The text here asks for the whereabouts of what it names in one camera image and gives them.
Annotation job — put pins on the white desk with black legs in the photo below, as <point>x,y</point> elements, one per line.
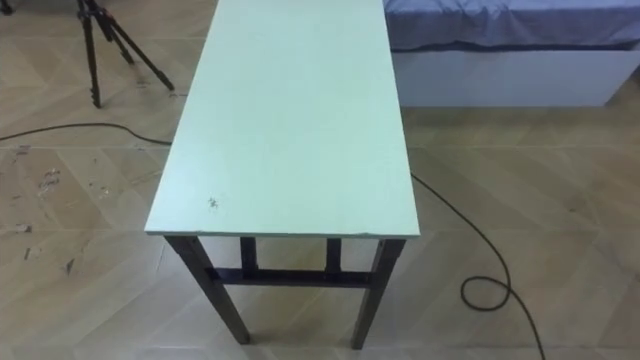
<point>290,125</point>

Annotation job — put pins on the black camera tripod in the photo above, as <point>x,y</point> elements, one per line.
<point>93,50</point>

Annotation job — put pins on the grey bed with white base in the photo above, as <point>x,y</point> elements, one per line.
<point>505,55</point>

